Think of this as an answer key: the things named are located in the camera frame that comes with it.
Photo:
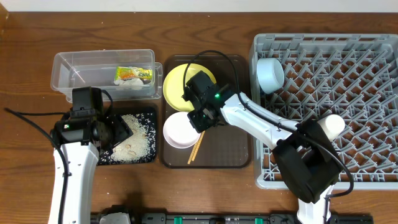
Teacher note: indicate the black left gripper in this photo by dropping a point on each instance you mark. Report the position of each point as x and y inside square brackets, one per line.
[121, 128]

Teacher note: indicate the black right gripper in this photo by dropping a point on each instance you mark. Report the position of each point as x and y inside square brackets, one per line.
[201, 127]

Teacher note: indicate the white bowl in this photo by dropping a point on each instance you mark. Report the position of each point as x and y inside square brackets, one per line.
[178, 131]

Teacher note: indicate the white tissue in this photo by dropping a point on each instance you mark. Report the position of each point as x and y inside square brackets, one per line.
[129, 82]

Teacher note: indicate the green orange snack wrapper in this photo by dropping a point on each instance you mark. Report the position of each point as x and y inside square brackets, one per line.
[127, 73]

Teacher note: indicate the light blue bowl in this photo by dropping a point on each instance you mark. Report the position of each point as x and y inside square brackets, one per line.
[270, 74]

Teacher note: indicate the small white cup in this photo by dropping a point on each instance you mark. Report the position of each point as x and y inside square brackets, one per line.
[332, 125]

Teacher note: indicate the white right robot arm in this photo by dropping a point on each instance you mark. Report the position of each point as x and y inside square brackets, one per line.
[305, 157]

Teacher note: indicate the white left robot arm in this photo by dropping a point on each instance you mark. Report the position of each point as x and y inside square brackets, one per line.
[74, 172]

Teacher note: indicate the black waste tray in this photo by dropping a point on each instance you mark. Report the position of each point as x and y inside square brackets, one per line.
[104, 157]

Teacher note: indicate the clear plastic waste bin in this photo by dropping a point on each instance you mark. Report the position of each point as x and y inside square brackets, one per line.
[98, 69]

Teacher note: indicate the grey dishwasher rack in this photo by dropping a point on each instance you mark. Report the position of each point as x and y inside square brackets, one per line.
[352, 75]

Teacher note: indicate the pile of rice scraps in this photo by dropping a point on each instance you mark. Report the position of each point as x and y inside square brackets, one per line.
[141, 146]

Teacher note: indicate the dark brown serving tray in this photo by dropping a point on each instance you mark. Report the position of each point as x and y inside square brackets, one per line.
[222, 146]

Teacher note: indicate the wooden chopstick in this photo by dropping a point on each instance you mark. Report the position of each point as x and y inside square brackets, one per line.
[199, 146]
[194, 152]

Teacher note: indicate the yellow plate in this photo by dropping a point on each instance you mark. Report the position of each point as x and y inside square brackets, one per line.
[173, 88]

